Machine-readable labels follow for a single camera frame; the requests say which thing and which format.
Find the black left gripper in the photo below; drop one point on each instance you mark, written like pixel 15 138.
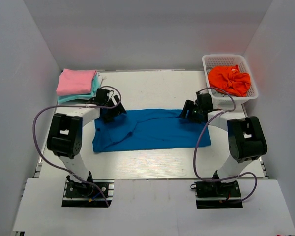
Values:
pixel 117 110

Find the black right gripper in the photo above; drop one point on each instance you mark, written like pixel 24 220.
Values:
pixel 188 106

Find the blue t shirt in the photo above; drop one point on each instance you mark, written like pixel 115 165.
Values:
pixel 148 129

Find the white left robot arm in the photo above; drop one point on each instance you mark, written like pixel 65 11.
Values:
pixel 66 130

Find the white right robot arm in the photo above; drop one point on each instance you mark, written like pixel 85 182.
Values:
pixel 246 140

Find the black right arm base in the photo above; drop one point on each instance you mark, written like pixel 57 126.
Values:
pixel 217 195

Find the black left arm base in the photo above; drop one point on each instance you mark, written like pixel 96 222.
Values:
pixel 76 197

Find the grey t shirt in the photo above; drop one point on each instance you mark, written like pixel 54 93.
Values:
pixel 220 94

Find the folded mint t shirt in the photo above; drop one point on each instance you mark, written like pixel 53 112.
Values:
pixel 96 83

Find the folded pink t shirt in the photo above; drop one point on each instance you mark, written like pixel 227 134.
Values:
pixel 75 82

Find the white plastic laundry basket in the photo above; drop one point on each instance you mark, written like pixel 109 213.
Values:
pixel 212 60

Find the orange t shirt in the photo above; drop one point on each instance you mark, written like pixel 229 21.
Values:
pixel 230 79

